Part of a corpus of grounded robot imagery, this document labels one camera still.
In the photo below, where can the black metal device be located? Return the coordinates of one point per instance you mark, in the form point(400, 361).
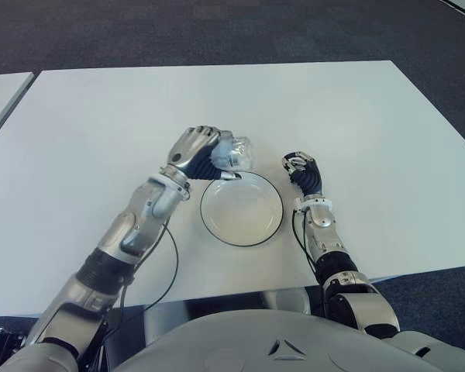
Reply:
point(7, 341)

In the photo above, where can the white plate black rim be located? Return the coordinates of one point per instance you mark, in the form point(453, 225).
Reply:
point(240, 213)

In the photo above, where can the grey robot torso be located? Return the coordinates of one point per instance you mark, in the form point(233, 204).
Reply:
point(255, 341)

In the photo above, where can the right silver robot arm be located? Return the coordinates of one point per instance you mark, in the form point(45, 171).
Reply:
point(333, 252)

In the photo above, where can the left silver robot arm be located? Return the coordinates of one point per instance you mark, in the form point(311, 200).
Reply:
point(120, 248)

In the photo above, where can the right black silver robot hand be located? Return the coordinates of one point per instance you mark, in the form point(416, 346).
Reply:
point(310, 176)

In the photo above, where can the white neighbouring table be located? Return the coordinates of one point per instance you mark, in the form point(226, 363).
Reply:
point(0, 98)

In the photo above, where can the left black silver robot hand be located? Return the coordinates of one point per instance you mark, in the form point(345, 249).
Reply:
point(190, 151)

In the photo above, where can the clear water bottle blue cap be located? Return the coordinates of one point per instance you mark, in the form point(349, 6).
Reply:
point(236, 153)

